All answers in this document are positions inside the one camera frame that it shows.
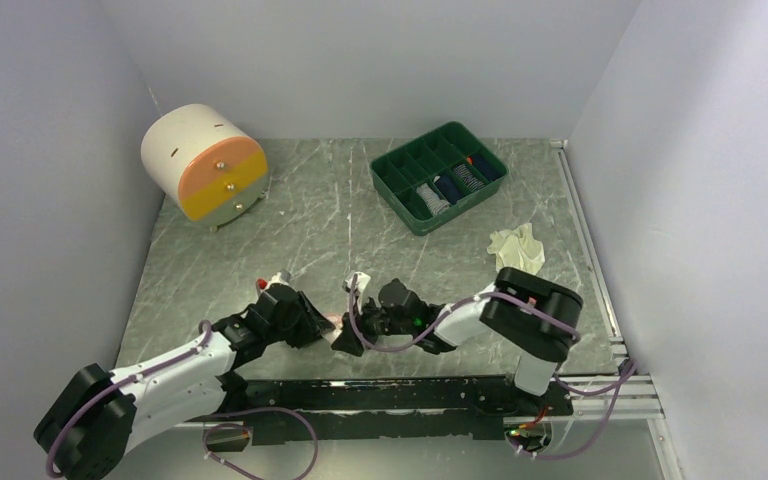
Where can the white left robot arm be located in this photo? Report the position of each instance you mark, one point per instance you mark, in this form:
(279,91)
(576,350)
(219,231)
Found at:
(101,415)

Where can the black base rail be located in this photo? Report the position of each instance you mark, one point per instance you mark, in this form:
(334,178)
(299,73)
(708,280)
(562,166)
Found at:
(479,407)

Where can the blue striped rolled sock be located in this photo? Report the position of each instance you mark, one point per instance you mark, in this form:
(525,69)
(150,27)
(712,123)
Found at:
(465,175)

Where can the grey striped rolled sock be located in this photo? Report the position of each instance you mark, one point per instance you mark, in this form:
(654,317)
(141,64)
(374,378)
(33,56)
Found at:
(435,203)

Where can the cream cloth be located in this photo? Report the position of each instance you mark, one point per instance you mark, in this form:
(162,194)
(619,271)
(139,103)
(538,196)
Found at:
(517,248)

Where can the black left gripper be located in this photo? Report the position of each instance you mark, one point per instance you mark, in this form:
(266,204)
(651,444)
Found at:
(313,325)

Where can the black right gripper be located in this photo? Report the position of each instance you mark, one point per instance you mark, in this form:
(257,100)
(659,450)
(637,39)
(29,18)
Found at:
(348,341)

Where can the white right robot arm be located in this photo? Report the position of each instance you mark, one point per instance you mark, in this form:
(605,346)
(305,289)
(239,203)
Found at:
(536,315)

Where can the white pink-trimmed underwear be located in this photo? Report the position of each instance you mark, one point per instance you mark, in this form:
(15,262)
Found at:
(336,321)

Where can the dark navy rolled sock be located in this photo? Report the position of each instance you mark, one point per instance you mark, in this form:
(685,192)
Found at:
(448,189)

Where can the navy orange rolled sock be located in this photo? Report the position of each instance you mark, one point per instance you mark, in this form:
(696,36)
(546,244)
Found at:
(484,167)

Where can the round white drawer cabinet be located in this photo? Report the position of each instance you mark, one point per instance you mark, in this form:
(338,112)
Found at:
(205,164)

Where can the green compartment organizer tray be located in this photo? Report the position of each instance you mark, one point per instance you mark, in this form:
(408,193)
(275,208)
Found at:
(432,179)

